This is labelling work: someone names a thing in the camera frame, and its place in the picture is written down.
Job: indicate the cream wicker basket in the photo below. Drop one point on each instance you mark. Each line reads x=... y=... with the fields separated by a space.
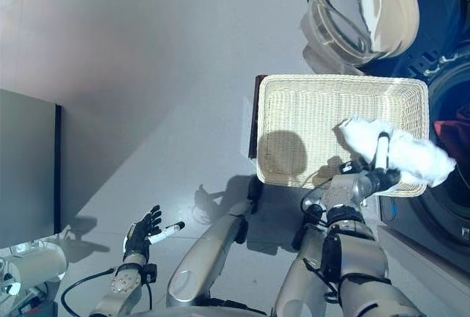
x=312 y=111

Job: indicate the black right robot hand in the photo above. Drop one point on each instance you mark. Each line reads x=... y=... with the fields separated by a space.
x=383 y=179

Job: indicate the silver right robot leg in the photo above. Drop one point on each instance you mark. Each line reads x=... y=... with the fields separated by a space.
x=301 y=280

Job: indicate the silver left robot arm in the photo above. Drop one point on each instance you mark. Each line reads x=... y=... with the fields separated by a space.
x=121 y=287

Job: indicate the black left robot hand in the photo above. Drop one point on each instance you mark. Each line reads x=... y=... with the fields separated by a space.
x=139 y=236

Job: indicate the white cylinder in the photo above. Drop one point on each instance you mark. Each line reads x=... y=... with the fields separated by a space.
x=36 y=265

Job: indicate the white cloth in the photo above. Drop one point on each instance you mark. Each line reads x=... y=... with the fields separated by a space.
x=415 y=155

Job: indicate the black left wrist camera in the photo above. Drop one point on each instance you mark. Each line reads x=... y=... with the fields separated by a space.
x=150 y=273

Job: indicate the grey washing machine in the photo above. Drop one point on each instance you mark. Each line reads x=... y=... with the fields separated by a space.
x=440 y=56

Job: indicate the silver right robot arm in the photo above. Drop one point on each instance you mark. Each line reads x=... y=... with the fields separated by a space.
x=360 y=251

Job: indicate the red cloth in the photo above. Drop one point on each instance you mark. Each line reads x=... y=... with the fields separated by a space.
x=453 y=133

